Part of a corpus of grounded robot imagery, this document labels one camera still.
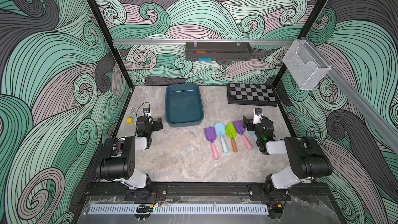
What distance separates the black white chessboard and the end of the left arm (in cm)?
55

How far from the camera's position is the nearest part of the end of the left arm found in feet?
2.39

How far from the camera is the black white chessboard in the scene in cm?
109
